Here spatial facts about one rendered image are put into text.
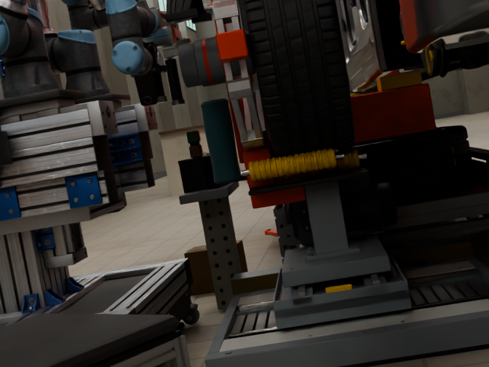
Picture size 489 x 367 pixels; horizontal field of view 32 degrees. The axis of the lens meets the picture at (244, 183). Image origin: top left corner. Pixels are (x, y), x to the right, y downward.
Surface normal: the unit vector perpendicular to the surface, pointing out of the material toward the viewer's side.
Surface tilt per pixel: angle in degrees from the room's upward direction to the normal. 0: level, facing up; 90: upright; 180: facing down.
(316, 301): 90
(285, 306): 90
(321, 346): 90
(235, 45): 90
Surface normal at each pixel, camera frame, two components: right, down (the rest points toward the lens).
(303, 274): -0.07, 0.07
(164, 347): 0.75, -0.09
